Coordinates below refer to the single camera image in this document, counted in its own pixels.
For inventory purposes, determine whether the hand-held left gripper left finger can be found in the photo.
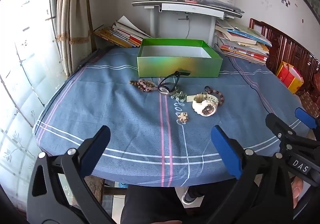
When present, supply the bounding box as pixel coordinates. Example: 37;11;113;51
26;125;118;224

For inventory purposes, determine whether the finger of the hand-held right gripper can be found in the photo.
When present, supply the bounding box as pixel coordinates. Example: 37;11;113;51
294;107;320;130
265;113;320;143

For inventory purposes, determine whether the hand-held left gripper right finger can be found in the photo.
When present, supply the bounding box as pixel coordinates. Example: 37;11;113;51
211;125;294;224

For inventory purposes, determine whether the white sport watch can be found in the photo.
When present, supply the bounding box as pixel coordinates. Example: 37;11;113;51
186;93;220;117

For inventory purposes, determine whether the gold flower brooch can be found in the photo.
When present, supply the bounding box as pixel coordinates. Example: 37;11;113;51
176;112;190;123

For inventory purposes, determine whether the black strap watch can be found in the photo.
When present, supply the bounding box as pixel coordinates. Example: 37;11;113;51
157;70;191;95

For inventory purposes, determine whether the green cardboard box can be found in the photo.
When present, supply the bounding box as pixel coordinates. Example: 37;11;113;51
137;38;223;78

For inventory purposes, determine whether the person's right hand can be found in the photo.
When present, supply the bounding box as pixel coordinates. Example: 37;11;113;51
291;177;305;199

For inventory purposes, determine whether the yellow red paper bag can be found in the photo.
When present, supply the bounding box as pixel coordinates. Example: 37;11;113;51
275;61;305;94

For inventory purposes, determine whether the person's grey shoe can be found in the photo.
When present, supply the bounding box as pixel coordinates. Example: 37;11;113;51
182;187;205;205

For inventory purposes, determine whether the dark wooden bench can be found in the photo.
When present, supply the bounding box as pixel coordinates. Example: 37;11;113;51
248;18;320;125

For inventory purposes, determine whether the person's dark trouser leg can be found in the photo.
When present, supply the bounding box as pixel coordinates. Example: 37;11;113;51
121;184;242;224

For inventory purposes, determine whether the messy stack of books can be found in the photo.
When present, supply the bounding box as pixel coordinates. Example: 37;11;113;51
213;19;272;66

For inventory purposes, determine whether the leaning row of books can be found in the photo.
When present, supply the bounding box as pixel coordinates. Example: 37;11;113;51
94;16;151;48

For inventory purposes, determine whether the dark flat folder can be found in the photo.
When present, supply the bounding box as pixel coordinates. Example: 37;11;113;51
194;0;245;14

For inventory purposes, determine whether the beige curtain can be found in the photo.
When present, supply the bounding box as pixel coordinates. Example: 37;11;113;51
55;0;95;78

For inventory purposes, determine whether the grey white desk shelf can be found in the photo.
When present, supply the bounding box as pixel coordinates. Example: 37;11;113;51
131;0;244;48

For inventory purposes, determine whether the dark red bead bracelet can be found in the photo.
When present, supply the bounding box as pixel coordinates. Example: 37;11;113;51
204;86;225;106

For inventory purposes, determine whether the brown bead bracelet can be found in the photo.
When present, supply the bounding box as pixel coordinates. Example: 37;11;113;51
129;79;148;91

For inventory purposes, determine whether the pink bead bracelet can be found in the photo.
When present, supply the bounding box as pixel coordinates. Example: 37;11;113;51
139;78;159;93

